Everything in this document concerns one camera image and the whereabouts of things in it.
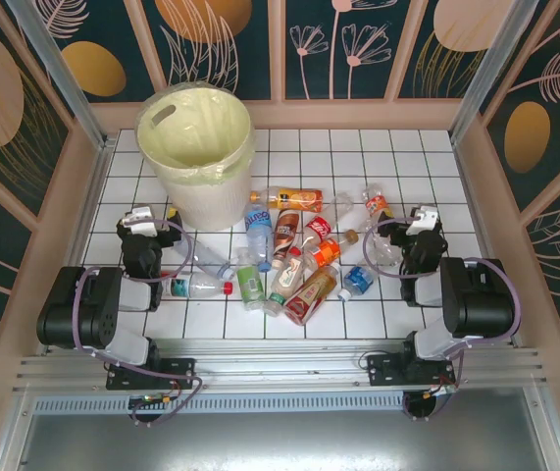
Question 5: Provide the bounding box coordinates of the orange juice bottle yellow label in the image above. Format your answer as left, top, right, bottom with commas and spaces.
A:
249, 185, 326, 214

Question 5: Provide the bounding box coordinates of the aluminium mounting rail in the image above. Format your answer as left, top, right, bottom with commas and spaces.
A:
12, 337, 553, 393

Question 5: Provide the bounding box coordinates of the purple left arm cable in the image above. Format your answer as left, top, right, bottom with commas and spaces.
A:
72, 218, 203, 426

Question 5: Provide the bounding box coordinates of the orange soda bottle brown cap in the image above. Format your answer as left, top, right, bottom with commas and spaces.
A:
303, 229, 361, 271

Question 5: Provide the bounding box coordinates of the water bottle blue label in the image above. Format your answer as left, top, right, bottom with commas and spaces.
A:
242, 203, 276, 274

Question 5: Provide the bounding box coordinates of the small bottle blue label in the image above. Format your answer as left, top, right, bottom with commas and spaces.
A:
337, 264, 377, 302

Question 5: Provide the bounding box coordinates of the clear bottle red cap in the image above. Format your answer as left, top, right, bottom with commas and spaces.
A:
160, 272, 234, 301

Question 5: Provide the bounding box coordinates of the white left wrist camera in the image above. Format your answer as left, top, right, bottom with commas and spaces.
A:
121, 207, 157, 236

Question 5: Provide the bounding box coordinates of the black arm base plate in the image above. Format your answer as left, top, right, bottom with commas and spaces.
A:
106, 356, 197, 393
366, 353, 457, 389

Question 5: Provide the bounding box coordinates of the coffee drink bottle brown label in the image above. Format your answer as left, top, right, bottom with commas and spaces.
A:
271, 209, 302, 272

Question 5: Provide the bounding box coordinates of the clear bottle orange white label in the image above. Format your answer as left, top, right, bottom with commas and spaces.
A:
361, 183, 394, 232

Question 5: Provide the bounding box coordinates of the slotted grey cable duct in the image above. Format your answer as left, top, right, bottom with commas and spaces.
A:
31, 393, 408, 416

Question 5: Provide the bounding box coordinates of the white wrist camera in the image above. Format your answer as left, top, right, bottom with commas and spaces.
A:
405, 204, 441, 237
121, 207, 157, 236

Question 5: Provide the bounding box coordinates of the aluminium frame post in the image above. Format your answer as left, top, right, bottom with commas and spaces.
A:
448, 0, 543, 144
4, 0, 110, 151

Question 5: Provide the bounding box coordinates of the small green circuit board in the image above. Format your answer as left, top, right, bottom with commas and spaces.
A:
128, 393, 164, 409

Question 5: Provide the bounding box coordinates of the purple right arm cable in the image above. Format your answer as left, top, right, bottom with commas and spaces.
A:
362, 218, 521, 424

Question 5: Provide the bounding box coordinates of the tea bottle red gold label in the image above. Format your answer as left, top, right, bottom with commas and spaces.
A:
283, 262, 342, 327

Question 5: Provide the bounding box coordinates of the clear cola bottle red label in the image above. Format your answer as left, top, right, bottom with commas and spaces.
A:
300, 190, 356, 249

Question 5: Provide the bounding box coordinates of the clear bottle green label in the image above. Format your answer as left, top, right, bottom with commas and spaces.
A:
234, 247, 267, 312

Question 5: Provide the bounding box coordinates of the grey metal front panel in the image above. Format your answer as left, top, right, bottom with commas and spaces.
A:
0, 390, 560, 471

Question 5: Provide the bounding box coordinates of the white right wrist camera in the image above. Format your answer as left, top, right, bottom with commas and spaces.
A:
405, 204, 441, 237

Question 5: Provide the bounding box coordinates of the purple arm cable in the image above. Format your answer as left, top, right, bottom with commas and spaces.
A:
362, 218, 521, 424
72, 218, 203, 426

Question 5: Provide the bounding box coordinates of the cream plastic waste bin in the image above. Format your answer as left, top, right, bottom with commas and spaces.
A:
134, 81, 257, 232

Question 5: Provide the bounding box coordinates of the clear bottle blue cap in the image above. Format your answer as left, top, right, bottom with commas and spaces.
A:
171, 235, 234, 279

